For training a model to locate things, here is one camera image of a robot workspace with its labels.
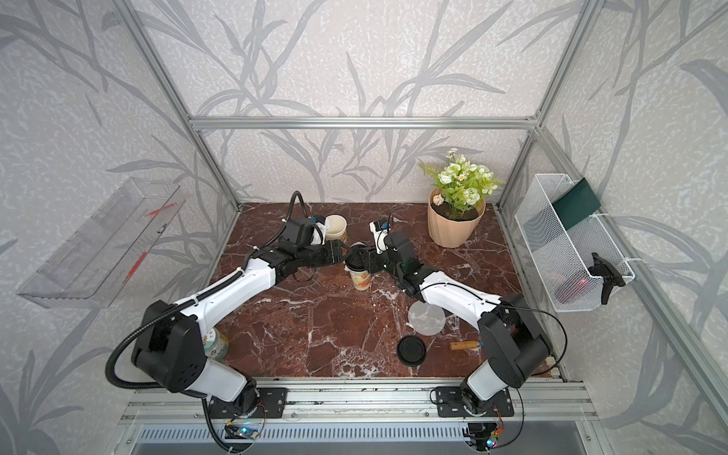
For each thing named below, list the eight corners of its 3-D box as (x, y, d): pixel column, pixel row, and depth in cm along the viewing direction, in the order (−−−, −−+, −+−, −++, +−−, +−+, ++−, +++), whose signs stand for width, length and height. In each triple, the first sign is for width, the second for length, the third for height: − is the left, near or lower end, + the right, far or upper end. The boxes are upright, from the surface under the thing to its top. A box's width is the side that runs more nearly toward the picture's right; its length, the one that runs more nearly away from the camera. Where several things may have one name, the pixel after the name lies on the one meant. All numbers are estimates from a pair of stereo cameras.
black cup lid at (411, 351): (397, 366, 82) (397, 364, 80) (396, 338, 87) (396, 336, 85) (426, 366, 82) (427, 364, 80) (424, 338, 87) (424, 336, 85)
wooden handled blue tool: (450, 350, 85) (451, 348, 83) (449, 344, 86) (450, 342, 84) (482, 348, 85) (484, 346, 84) (480, 341, 86) (482, 339, 85)
